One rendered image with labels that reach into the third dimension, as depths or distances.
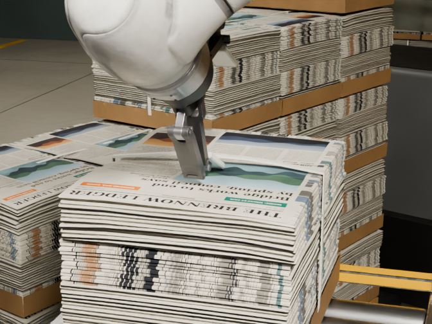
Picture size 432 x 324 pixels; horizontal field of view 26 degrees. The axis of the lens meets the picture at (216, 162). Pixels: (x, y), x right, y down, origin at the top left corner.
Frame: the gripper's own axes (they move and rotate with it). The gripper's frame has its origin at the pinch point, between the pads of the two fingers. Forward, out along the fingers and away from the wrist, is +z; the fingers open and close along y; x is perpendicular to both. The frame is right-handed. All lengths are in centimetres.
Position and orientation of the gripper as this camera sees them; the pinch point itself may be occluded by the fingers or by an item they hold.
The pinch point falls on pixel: (218, 112)
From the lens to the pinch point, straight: 120.7
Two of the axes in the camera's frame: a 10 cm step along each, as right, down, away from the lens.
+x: 9.6, 0.8, -2.7
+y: -1.3, 9.8, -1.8
